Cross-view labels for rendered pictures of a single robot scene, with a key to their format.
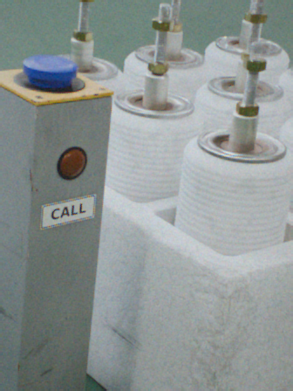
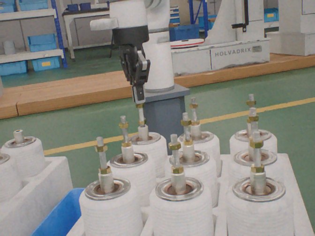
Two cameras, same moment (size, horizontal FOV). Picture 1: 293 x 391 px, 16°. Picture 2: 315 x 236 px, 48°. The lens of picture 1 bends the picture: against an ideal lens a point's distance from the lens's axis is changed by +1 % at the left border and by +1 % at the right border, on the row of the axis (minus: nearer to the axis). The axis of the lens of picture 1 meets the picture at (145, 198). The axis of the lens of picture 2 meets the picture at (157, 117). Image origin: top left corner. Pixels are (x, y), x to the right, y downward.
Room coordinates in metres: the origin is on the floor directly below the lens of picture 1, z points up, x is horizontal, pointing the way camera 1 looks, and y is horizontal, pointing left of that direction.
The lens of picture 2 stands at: (1.37, 0.39, 0.51)
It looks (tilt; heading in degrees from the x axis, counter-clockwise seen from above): 15 degrees down; 236
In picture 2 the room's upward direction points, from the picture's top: 7 degrees counter-clockwise
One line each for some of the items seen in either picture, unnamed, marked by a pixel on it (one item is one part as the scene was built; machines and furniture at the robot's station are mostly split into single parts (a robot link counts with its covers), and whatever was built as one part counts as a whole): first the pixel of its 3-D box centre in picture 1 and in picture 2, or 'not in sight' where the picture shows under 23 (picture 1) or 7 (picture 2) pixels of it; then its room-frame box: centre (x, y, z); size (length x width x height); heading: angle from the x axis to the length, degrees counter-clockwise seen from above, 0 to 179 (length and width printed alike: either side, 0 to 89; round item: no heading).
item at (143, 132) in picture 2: not in sight; (143, 133); (0.97, -0.25, 0.26); 0.02 x 0.02 x 0.03
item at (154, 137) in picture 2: not in sight; (144, 138); (0.97, -0.25, 0.25); 0.08 x 0.08 x 0.01
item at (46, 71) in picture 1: (50, 74); not in sight; (0.73, 0.08, 0.32); 0.04 x 0.04 x 0.02
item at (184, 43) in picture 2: not in sight; (185, 43); (-0.51, -1.84, 0.29); 0.30 x 0.30 x 0.06
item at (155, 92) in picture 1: (155, 91); (254, 151); (0.90, 0.00, 0.26); 0.02 x 0.02 x 0.03
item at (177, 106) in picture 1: (153, 105); (255, 158); (0.90, 0.00, 0.25); 0.08 x 0.08 x 0.01
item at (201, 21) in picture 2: not in sight; (214, 21); (-2.81, -3.80, 0.36); 0.50 x 0.38 x 0.21; 72
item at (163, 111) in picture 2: not in sight; (164, 136); (0.75, -0.48, 0.15); 0.15 x 0.15 x 0.30; 71
